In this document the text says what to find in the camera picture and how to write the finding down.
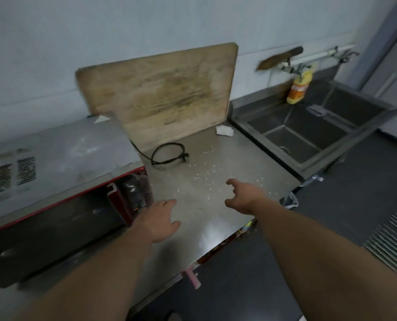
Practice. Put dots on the person's right hand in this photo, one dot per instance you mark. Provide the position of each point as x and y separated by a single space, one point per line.
248 198

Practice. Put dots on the person's left hand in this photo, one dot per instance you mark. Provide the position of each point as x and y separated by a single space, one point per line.
158 222

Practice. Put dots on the person's right thumb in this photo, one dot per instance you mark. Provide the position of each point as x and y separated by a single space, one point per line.
232 202

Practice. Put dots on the person's left thumb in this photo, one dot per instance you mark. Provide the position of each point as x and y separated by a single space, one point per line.
175 226

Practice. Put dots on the person's left forearm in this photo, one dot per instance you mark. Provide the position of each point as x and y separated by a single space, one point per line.
94 280

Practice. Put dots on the person's right forearm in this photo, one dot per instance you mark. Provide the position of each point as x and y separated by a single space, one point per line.
322 267

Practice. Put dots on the scattered white crumbs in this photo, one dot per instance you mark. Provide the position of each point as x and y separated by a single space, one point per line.
205 178

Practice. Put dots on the clear plastic bag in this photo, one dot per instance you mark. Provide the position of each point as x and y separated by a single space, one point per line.
290 200

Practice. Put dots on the white folded cloth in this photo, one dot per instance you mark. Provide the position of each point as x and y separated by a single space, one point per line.
224 130

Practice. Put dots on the stainless steel double sink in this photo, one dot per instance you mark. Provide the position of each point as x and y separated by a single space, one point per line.
305 130

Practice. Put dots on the yellow detergent bottle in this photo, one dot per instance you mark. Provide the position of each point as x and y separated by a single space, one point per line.
297 90

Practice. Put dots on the large wooden cutting board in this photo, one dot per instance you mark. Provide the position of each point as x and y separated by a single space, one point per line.
165 90

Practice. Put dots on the silver and red kitchen machine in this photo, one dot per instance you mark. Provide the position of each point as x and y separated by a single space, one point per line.
51 163

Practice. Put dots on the brown cleaver knife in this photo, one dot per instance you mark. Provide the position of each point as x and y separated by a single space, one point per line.
275 60

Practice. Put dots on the metal floor drain grate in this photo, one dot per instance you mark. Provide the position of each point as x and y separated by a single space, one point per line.
391 237

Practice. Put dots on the white water pipe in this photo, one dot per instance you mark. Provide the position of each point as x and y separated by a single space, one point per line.
319 54

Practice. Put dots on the grey door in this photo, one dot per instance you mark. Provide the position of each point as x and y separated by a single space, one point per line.
391 90

